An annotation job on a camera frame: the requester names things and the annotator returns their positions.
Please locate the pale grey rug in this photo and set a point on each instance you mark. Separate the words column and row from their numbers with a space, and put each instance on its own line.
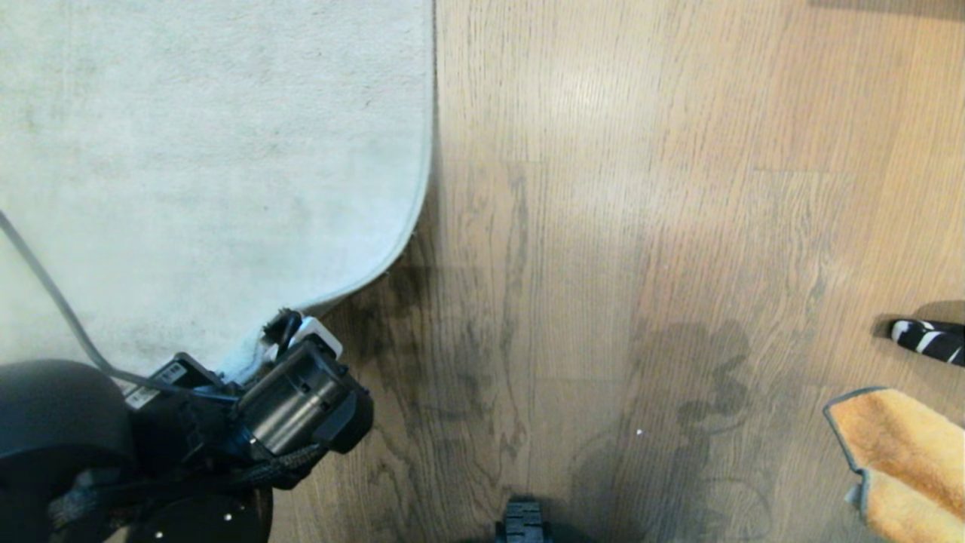
column 196, row 151

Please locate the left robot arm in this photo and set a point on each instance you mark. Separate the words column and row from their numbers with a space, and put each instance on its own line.
column 60, row 430

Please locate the black white striped object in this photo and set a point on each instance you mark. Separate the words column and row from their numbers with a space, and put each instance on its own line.
column 931, row 339

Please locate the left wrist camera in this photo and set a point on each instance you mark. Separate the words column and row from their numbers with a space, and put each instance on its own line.
column 318, row 333

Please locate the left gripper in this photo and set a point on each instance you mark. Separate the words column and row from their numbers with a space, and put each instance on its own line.
column 298, row 400

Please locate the orange fluffy cloth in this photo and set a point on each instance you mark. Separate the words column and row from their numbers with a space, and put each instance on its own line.
column 905, row 452

